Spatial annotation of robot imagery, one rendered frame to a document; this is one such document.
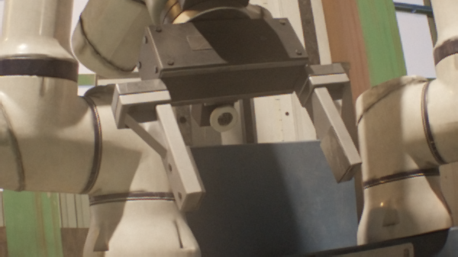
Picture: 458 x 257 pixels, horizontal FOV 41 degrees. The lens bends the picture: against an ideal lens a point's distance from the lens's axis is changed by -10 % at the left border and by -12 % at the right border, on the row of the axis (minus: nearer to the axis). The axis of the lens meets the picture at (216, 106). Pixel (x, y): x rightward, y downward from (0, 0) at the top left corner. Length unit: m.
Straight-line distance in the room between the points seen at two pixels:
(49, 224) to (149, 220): 2.35
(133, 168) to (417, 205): 0.47
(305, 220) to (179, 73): 0.71
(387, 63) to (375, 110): 2.99
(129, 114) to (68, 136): 0.44
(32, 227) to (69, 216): 7.07
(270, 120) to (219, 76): 0.76
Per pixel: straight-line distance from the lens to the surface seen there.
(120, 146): 0.97
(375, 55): 4.10
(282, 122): 1.30
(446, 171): 12.17
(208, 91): 0.55
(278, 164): 1.19
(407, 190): 1.11
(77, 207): 10.39
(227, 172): 1.17
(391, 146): 1.12
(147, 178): 0.99
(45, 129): 0.93
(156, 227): 0.98
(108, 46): 0.72
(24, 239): 3.30
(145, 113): 0.51
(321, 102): 0.55
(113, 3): 0.69
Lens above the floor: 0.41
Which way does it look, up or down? 14 degrees up
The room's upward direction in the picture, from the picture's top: 5 degrees counter-clockwise
